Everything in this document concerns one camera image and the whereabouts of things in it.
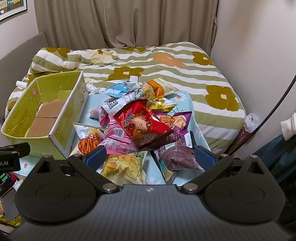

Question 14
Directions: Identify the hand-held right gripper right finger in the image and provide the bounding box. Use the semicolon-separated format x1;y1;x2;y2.
181;146;270;193

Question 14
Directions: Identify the mauve snack packet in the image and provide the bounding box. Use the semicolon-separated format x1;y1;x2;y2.
153;141;207;184

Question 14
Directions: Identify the silver potato chips packet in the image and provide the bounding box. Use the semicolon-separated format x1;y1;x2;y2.
125;81;153;103

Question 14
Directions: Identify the red snack packet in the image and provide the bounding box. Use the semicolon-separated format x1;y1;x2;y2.
113;100;175;150

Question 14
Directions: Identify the gold snack packet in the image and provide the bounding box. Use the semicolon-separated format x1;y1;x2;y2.
146;97;179;114

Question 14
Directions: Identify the white orange-sticks snack packet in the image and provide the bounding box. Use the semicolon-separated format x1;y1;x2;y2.
69;123;108;158

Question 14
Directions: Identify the blue and white snack packet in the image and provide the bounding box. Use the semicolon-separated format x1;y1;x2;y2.
102;82;139;98

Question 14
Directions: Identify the yellow-green cardboard box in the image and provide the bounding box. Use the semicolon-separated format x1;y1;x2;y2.
1;71;90;160

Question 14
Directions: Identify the grey bed headboard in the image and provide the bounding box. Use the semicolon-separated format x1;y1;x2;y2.
0;32;49;118

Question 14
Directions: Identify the white labelled snack packet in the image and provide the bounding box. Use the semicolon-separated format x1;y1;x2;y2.
89;91;148;127

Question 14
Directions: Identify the beige curtain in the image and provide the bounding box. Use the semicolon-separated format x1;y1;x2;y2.
35;0;219;57

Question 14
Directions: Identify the yellow snack packet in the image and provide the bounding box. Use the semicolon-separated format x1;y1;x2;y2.
100;151;148;185

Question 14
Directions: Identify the brown patterned bin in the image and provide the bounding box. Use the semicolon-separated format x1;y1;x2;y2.
228;126;256;156

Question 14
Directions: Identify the white plastic bag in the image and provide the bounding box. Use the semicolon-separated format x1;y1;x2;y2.
245;113;259;133

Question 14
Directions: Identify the person's blue jeans leg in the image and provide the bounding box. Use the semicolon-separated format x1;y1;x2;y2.
252;134;296;178

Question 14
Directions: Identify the violet snack packet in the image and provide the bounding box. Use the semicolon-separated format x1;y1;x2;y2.
154;111;193;144

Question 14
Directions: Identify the light blue daisy cushion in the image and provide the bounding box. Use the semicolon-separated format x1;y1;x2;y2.
20;89;210;186

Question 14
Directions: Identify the black cable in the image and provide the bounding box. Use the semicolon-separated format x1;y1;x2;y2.
225;75;296;156

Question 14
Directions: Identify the striped floral duvet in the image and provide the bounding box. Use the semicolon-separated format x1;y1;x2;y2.
6;41;246;154

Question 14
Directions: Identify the framed wall poster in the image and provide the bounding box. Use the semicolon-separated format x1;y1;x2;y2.
0;0;28;22

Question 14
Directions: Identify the orange and cream snack packet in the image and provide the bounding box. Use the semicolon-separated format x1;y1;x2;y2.
147;78;179;98

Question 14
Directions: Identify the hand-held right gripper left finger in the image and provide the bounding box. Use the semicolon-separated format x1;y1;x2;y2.
30;146;121;194

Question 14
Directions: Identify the pink striped snack packet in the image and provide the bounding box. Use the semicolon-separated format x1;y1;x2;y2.
99;116;140;156

